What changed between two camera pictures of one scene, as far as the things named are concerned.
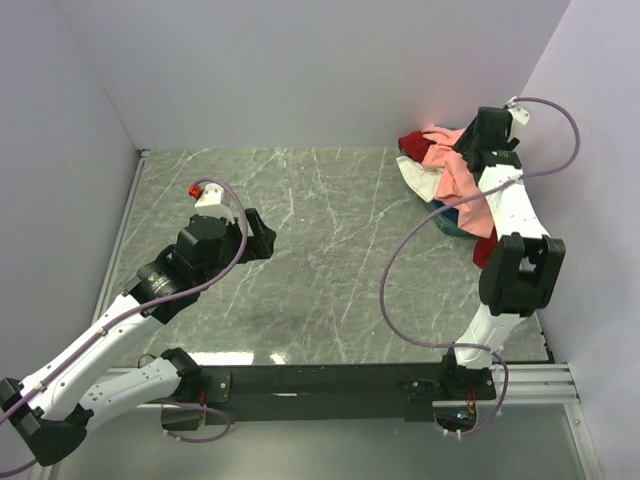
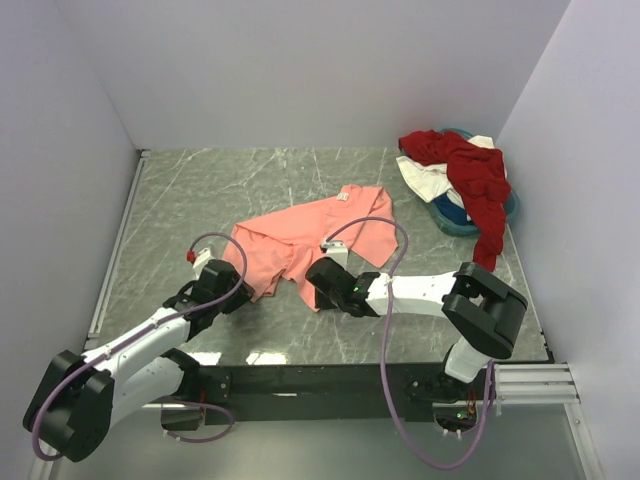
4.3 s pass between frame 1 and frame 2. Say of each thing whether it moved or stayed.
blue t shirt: stayed
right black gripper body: moved
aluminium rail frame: stayed
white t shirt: stayed
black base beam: stayed
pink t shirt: moved
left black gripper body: moved
